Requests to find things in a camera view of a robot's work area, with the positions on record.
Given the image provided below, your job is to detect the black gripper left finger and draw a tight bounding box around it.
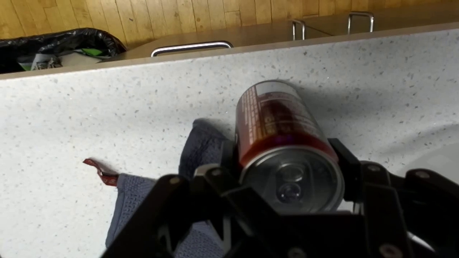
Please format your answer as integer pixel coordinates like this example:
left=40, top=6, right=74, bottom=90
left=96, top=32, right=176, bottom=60
left=99, top=162, right=269, bottom=258

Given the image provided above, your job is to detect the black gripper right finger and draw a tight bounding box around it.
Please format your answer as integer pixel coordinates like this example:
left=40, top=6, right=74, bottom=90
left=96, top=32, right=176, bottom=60
left=329, top=138, right=459, bottom=258

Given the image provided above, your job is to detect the red soda can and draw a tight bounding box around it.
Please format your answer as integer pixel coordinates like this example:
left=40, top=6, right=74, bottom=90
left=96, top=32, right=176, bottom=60
left=236, top=80, right=344, bottom=215

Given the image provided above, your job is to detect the dark blue cloth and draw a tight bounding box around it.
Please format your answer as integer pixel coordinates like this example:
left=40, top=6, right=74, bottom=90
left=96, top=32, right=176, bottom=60
left=83, top=119, right=233, bottom=258

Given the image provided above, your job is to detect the wooden drawer with handle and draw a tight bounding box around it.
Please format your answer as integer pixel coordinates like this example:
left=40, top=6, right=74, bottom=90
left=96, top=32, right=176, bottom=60
left=116, top=6, right=459, bottom=60

